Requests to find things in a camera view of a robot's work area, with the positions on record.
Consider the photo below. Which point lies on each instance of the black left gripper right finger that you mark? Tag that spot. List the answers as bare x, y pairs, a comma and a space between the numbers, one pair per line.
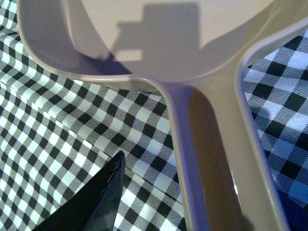
297, 216

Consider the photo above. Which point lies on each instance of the black white gingham bedsheet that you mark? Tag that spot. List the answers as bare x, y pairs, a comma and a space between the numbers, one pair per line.
56, 133

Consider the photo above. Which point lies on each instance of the beige plastic dustpan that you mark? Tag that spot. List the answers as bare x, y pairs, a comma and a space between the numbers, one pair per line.
193, 52

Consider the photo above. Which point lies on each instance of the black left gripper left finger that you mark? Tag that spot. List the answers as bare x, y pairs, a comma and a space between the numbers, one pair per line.
94, 207

